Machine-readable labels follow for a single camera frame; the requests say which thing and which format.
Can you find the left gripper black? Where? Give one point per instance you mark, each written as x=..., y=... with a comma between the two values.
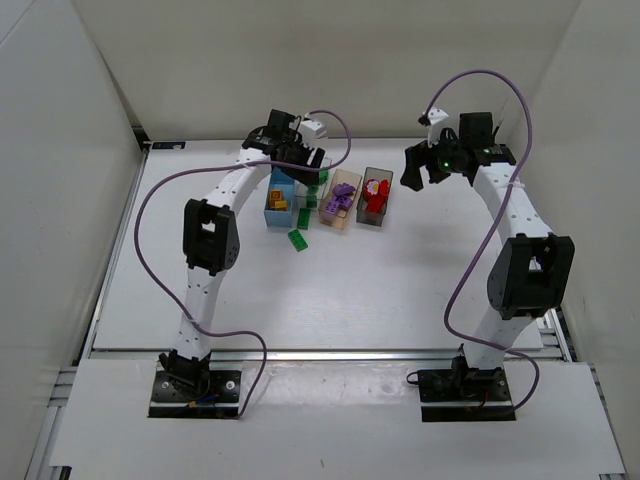
x=304, y=163

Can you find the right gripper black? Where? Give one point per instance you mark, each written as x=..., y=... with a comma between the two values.
x=427, y=163

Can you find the red curved lego brick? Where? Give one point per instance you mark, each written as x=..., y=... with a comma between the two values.
x=384, y=189

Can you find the orange transparent lego brick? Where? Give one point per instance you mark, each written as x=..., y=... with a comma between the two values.
x=275, y=195

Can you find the red long lego brick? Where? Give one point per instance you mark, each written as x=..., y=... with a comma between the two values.
x=375, y=205

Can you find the yellow lego brick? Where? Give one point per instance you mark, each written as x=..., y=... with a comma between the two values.
x=280, y=205

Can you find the green lego plate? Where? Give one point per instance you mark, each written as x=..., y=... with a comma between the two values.
x=297, y=240
x=303, y=219

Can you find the purple lego brick with studs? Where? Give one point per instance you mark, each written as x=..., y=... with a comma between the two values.
x=343, y=189

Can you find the small purple lego brick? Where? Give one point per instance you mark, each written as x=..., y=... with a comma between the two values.
x=344, y=202

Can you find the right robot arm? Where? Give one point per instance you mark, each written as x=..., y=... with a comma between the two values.
x=530, y=274

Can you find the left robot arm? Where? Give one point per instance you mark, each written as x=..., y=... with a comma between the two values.
x=210, y=239

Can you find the light blue plastic container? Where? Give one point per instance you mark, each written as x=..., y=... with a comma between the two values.
x=280, y=219

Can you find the clear plastic container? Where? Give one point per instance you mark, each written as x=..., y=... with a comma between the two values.
x=300, y=193

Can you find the smoky grey plastic container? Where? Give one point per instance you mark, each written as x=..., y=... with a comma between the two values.
x=362, y=216

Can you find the blue label sticker left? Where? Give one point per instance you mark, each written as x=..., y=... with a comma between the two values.
x=168, y=145

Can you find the amber transparent plastic container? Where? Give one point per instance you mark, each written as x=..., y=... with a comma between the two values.
x=340, y=220

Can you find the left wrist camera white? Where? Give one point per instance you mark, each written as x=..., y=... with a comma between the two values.
x=311, y=130

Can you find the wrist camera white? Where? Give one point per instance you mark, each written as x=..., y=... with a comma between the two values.
x=434, y=120
x=311, y=130

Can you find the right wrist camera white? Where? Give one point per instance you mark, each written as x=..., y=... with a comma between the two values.
x=434, y=120

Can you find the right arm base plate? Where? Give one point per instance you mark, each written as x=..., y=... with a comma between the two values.
x=446, y=399

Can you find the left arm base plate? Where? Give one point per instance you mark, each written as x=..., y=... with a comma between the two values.
x=216, y=396

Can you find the aluminium frame rail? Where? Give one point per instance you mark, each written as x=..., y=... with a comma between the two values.
x=291, y=355

